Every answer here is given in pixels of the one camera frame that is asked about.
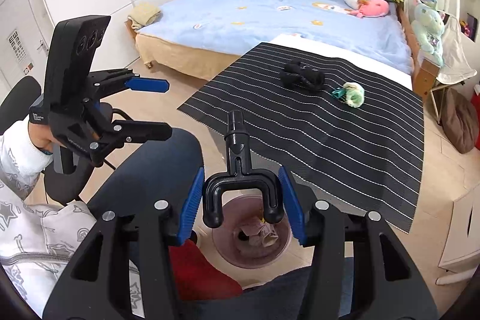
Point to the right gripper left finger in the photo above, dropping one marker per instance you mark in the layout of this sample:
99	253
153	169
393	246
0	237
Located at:
95	283

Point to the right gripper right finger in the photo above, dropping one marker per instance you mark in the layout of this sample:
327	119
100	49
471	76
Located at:
386	281

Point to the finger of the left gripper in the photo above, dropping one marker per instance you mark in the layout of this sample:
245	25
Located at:
110	82
115	135

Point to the black U-shaped plastic fork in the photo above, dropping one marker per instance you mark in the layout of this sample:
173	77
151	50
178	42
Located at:
240	175

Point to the black fabric band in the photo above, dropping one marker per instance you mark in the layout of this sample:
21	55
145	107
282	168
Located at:
298	74

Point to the green white wrapper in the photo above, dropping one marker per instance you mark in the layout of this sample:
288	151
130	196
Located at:
353	94

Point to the pink trash bin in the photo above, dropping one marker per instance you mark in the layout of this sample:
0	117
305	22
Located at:
245	239

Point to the person's left hand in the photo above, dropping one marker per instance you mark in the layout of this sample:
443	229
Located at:
41	137

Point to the black office chair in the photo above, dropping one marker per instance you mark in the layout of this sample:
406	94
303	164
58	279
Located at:
26	150

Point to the red slipper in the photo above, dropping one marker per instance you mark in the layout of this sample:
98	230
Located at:
196	279

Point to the white door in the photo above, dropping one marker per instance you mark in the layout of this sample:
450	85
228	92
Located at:
24	49

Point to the folded beige towel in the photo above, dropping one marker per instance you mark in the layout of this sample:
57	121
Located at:
143	15

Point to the white drawer cabinet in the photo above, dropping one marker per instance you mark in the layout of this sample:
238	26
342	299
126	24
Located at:
460	256

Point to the bed with blue blanket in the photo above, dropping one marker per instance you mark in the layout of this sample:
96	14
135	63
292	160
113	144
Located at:
201	37

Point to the black white-striped mat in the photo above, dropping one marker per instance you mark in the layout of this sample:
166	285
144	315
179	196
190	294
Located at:
369	157

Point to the brown floor cushion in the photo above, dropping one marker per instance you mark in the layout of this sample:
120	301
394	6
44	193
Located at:
459	121

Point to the teal binder clip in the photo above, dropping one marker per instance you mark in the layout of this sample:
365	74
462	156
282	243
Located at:
339	93

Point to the mint unicorn plush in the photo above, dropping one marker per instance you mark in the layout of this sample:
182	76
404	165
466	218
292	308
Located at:
428	28

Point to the pink plush toy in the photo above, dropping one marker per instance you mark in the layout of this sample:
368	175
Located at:
371	9

